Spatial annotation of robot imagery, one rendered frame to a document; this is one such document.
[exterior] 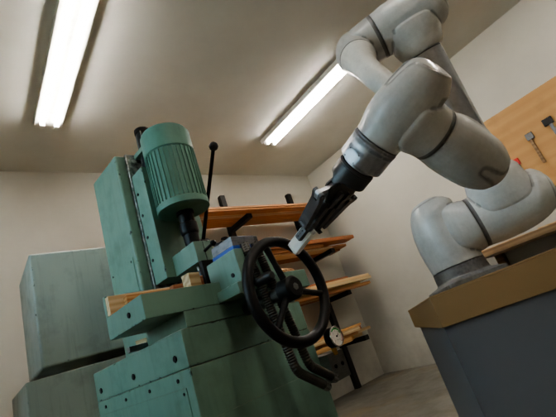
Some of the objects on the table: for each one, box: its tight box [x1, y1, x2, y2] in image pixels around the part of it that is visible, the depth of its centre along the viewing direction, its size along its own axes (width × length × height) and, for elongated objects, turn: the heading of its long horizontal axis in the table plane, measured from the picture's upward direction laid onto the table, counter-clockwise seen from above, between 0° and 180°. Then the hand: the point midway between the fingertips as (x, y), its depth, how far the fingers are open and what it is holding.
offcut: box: [181, 272, 202, 287], centre depth 105 cm, size 4×3×4 cm
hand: (301, 238), depth 83 cm, fingers closed
